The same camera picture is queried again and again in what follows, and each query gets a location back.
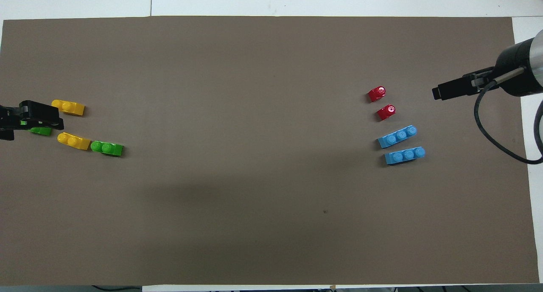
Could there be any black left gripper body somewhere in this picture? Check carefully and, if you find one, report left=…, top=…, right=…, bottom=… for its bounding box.
left=0, top=105, right=22, bottom=131

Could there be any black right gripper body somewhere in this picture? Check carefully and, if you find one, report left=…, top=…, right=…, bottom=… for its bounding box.
left=494, top=37, right=543, bottom=98

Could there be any blue three-stud block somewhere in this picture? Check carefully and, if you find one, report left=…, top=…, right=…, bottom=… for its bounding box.
left=384, top=147, right=426, bottom=166
left=377, top=125, right=417, bottom=149

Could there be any yellow two-stud block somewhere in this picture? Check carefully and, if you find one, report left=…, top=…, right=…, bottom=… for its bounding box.
left=51, top=99, right=85, bottom=116
left=57, top=132, right=92, bottom=151

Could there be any red one-stud block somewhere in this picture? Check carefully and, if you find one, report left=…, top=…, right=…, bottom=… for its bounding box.
left=377, top=104, right=397, bottom=121
left=367, top=86, right=387, bottom=103

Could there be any brown table mat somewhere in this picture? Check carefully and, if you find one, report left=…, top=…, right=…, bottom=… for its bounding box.
left=0, top=16, right=539, bottom=286

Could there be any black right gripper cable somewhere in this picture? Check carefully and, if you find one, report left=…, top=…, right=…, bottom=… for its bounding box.
left=474, top=67, right=543, bottom=164

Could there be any black floor cable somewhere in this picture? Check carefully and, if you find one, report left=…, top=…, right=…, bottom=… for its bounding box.
left=91, top=285, right=143, bottom=292

